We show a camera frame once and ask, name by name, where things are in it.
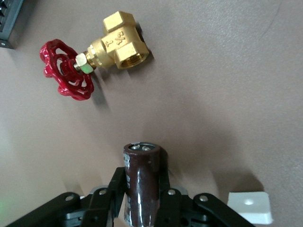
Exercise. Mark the grey metal power supply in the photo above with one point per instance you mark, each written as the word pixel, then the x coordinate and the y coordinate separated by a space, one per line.
pixel 9 26

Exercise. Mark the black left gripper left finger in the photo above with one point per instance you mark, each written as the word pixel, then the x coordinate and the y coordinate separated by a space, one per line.
pixel 109 203

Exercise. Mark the white curved pipe clamp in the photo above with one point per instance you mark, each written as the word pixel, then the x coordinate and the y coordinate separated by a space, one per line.
pixel 248 208

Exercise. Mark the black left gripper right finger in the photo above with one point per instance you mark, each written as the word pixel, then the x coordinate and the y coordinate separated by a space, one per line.
pixel 171 208

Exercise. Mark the brass valve red handwheel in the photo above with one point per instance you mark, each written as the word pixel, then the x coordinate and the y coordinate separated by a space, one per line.
pixel 118 45

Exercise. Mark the brown electrolytic capacitor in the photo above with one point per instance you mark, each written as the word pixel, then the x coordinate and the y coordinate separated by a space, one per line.
pixel 142 184

